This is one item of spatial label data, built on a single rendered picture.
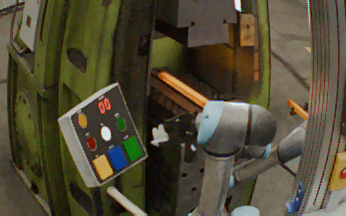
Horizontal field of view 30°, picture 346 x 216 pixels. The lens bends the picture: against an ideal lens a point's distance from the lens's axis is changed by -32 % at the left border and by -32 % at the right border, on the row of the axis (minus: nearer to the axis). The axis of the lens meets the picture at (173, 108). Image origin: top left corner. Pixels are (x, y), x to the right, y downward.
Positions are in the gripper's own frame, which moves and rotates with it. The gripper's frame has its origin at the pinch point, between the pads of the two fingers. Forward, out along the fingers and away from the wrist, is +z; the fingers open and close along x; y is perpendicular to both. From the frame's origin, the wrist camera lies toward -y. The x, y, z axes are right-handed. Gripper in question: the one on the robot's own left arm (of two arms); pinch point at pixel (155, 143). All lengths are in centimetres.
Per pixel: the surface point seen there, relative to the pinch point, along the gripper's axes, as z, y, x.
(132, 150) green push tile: 10.4, -0.4, 0.8
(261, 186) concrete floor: 70, -82, -157
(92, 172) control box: 11.3, 0.3, 26.9
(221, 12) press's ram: -15, 33, -50
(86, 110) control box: 11.1, 20.2, 15.6
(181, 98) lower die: 20, 3, -48
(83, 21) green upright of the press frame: 41, 54, -31
